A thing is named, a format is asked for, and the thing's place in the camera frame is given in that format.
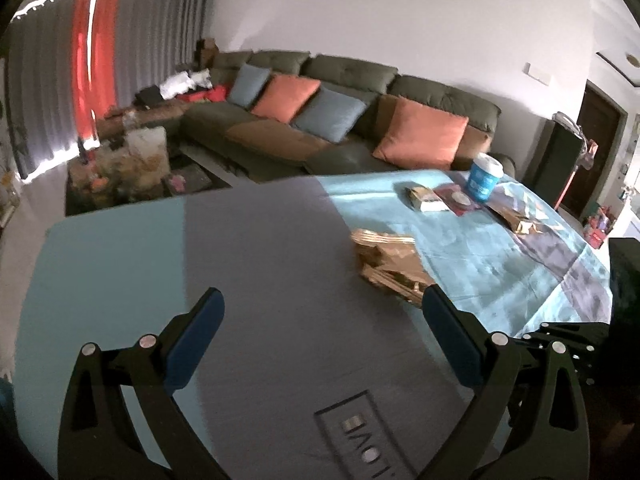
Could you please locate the black clothes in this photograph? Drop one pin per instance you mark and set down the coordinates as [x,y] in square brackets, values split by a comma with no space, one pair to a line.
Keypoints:
[148,96]

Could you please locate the brown cardboard boxes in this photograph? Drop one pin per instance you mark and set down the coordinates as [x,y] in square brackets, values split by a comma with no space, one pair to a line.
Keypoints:
[206,52]

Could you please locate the green sectional sofa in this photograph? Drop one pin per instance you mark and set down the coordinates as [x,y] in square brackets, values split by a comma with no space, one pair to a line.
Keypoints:
[350,75]

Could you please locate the white printed paper bag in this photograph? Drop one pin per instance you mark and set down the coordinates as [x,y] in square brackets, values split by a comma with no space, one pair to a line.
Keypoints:
[146,150]

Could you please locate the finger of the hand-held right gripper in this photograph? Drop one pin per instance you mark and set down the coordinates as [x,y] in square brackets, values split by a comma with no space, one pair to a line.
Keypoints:
[575,335]

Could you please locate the round ceiling light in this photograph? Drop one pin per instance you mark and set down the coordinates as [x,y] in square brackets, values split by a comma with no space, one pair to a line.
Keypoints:
[633,59]

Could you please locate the dark coffee table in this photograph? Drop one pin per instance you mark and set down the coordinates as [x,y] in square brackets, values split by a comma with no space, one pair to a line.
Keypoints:
[195,182]

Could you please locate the grey and orange curtain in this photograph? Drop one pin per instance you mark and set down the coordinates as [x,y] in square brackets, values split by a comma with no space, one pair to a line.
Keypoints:
[150,35]
[45,85]

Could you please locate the white wall plate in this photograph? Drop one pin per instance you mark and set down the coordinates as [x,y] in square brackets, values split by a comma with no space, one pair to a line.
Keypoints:
[537,74]

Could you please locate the large orange cushion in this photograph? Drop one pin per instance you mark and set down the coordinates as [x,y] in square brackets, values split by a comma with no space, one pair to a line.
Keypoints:
[422,132]

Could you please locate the dark red flat packet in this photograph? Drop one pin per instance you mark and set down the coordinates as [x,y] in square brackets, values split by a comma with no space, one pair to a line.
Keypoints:
[462,202]

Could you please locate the glass jar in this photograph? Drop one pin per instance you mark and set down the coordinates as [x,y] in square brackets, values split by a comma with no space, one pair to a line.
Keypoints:
[132,119]

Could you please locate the brown crumpled packet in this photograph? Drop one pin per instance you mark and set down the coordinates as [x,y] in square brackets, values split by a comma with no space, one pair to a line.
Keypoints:
[517,216]

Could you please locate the blue paper cup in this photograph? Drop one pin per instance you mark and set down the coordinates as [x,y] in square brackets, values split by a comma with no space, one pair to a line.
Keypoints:
[484,180]

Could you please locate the printed blue grey blanket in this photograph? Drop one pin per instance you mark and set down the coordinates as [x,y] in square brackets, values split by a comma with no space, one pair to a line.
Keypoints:
[280,280]

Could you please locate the red clothes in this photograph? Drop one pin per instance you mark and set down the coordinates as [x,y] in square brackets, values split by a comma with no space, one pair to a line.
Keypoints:
[212,95]

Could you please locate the large blue cushion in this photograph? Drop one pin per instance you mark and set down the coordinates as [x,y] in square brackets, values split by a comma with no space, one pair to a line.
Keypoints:
[330,115]

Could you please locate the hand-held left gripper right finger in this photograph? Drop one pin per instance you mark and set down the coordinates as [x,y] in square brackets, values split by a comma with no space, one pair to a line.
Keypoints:
[450,345]

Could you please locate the white clothes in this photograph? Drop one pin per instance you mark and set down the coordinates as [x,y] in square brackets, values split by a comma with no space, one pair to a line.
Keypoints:
[185,82]

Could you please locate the brown paper bag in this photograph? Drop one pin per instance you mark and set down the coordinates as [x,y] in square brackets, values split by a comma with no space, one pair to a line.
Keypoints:
[395,262]

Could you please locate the slim orange cushion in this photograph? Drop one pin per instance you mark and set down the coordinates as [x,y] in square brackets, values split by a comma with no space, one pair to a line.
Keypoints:
[285,97]

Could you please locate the dark brown door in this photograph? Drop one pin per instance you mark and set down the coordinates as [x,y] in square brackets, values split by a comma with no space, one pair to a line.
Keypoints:
[597,150]

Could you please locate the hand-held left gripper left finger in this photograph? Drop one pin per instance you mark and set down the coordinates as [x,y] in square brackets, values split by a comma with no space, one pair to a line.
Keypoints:
[196,345]

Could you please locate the small blue cushion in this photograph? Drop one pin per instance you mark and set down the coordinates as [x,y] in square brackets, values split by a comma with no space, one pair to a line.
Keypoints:
[248,85]

